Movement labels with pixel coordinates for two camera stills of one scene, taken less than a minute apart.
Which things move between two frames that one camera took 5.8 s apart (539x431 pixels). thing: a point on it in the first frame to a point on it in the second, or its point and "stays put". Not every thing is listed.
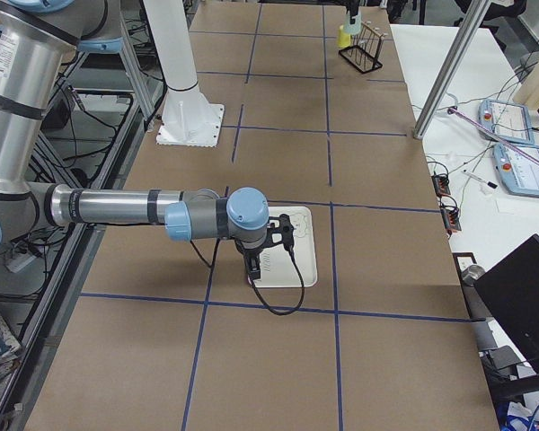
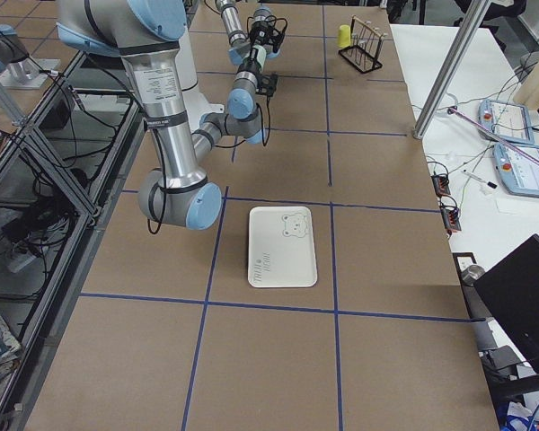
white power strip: x=17 y=262 stays put
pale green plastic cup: x=353 y=29 to x=260 y=57
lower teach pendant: x=524 y=177 stays put
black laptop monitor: x=521 y=292 stays put
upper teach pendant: x=508 y=120 stays put
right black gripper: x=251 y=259 to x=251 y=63
